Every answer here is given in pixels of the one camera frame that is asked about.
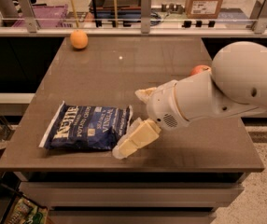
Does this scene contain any orange and blue cart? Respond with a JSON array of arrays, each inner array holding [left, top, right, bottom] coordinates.
[[89, 0, 162, 27]]

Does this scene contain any blue Kettle chip bag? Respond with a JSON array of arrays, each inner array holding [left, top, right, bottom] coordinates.
[[39, 102, 133, 150]]

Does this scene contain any middle metal railing post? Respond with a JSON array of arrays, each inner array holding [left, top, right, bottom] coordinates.
[[141, 0, 151, 34]]

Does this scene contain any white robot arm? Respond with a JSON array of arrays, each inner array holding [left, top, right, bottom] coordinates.
[[113, 41, 267, 160]]

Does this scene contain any purple plastic crate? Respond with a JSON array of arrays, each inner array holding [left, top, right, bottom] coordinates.
[[13, 5, 68, 28]]

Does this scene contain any metal railing post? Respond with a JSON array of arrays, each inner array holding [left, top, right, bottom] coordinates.
[[18, 0, 39, 33], [141, 0, 151, 34], [252, 0, 267, 34]]

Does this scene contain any snack box on floor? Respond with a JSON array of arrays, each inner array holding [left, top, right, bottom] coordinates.
[[1, 197, 54, 224]]

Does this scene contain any orange fruit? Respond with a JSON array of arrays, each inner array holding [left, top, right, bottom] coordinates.
[[70, 30, 88, 49]]

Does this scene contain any right metal railing post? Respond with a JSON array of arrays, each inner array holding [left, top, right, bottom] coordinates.
[[252, 0, 267, 34]]

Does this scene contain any red apple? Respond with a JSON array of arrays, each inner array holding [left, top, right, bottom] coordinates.
[[190, 64, 211, 76]]

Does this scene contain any upper grey drawer front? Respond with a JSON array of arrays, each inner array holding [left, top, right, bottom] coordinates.
[[20, 182, 244, 208]]

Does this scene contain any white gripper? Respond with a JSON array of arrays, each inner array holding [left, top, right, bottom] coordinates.
[[112, 80, 190, 160]]

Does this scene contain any left metal railing post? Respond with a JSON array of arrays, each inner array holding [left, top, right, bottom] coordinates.
[[18, 0, 39, 33]]

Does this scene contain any cardboard box with label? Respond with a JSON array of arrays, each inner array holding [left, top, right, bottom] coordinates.
[[185, 0, 223, 19]]

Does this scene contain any yellow pole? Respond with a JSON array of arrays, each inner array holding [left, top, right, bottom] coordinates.
[[70, 0, 79, 28]]

